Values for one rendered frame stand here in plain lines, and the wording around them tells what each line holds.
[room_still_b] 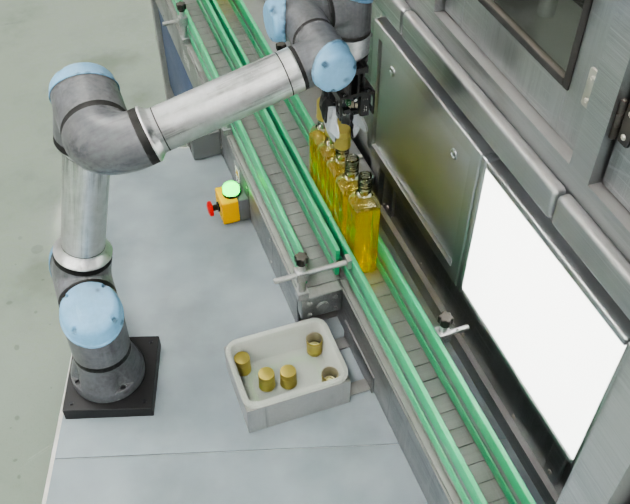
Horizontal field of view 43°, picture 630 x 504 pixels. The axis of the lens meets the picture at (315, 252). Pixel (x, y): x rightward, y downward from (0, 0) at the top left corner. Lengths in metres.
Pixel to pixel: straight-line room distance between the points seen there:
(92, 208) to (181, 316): 0.44
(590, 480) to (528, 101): 0.81
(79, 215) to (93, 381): 0.35
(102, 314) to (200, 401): 0.30
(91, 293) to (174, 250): 0.46
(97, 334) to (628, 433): 1.17
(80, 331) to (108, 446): 0.27
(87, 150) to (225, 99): 0.23
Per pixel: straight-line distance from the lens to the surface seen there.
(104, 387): 1.69
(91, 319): 1.57
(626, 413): 0.54
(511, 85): 1.36
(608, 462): 0.58
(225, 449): 1.66
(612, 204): 1.18
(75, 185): 1.50
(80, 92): 1.38
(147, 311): 1.89
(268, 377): 1.67
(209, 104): 1.29
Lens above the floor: 2.18
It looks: 46 degrees down
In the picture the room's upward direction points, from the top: straight up
